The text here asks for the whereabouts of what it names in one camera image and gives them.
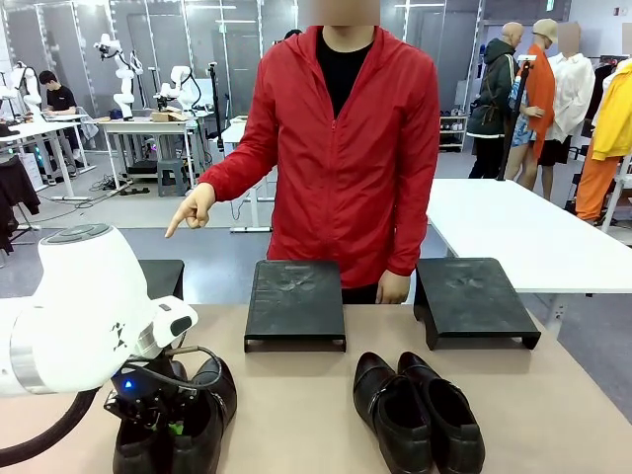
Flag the short white background robot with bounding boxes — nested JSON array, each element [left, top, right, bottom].
[[153, 64, 202, 114]]

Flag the person right forearm red sleeve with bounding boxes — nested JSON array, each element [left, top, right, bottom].
[[197, 132, 280, 203]]

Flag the mannequin in orange garment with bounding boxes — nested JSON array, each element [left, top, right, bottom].
[[503, 18, 560, 201]]

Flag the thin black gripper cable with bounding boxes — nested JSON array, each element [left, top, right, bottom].
[[162, 345, 224, 389]]

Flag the white robot beside seated person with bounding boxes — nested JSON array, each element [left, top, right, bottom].
[[0, 60, 44, 122]]

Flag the thick black robot hose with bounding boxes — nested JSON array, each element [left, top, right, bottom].
[[0, 385, 102, 468]]

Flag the person in white shirt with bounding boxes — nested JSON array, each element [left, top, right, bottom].
[[537, 21, 597, 168]]

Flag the grey plastic stool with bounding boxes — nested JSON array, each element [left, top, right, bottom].
[[156, 158, 190, 198]]

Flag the hanging black garment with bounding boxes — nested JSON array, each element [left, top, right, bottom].
[[0, 154, 41, 254]]

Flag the black shoe stand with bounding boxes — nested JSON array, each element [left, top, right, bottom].
[[413, 256, 543, 352], [136, 259, 186, 302], [243, 259, 348, 355]]

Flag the person left hand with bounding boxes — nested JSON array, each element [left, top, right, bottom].
[[375, 268, 413, 306]]

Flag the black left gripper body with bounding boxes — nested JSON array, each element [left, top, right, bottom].
[[103, 358, 199, 430]]

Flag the large white table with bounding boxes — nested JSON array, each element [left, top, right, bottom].
[[426, 178, 632, 343]]

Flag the tall white background robot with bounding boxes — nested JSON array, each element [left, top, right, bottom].
[[93, 33, 145, 121]]

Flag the black camera stand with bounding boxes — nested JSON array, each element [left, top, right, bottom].
[[206, 61, 229, 152]]

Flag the person torso red jacket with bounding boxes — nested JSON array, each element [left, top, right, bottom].
[[249, 24, 441, 305]]

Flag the person left forearm red sleeve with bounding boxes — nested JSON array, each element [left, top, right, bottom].
[[383, 182, 432, 278]]

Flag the mannequin yellow hoodie orange trousers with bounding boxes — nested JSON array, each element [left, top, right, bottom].
[[574, 57, 632, 224]]

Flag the mannequin in dark jacket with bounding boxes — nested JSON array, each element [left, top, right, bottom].
[[465, 21, 520, 181]]

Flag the seated person black shirt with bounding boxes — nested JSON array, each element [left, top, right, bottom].
[[38, 69, 83, 175]]

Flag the person right hand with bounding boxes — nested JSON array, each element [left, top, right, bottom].
[[164, 182, 218, 240]]

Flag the white background work table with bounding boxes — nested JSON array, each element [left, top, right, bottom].
[[97, 114, 206, 193]]

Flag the white table behind person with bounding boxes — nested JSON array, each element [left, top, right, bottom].
[[220, 115, 277, 234]]

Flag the white desk of seated person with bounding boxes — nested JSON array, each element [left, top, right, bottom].
[[0, 113, 97, 201]]

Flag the white shoe rack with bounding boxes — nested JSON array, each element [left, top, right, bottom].
[[437, 113, 469, 153]]

